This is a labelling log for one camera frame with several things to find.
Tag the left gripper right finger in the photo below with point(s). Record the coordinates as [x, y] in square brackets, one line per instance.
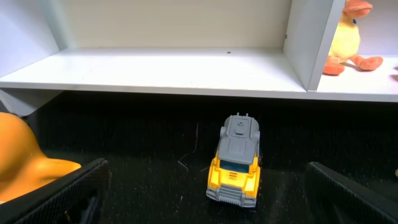
[348, 199]

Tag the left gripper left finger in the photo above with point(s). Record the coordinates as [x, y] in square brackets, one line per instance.
[56, 199]

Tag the yellow rubber duck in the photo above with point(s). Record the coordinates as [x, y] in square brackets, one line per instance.
[18, 155]

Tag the grey and yellow toy truck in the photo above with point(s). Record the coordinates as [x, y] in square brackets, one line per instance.
[236, 155]

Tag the yellow plush duck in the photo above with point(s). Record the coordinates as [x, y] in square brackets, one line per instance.
[345, 40]

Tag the white shelf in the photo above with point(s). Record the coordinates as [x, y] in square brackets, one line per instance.
[155, 68]

